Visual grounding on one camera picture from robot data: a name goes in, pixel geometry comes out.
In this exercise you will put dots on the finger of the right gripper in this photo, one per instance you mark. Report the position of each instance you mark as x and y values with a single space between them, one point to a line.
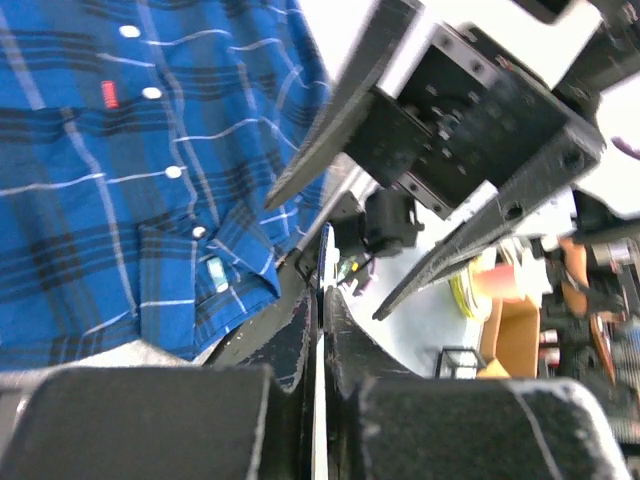
380 36
557 165

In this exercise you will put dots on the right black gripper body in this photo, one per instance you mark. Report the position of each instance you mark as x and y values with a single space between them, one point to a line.
468 115

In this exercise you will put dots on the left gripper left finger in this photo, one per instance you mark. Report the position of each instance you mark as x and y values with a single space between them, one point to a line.
252 421

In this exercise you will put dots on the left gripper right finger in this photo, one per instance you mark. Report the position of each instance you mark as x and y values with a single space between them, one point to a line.
385 422

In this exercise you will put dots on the blue plaid shirt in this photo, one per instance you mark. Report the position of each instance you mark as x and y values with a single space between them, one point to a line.
139 140

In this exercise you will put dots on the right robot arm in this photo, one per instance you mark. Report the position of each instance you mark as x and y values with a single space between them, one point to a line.
607 54

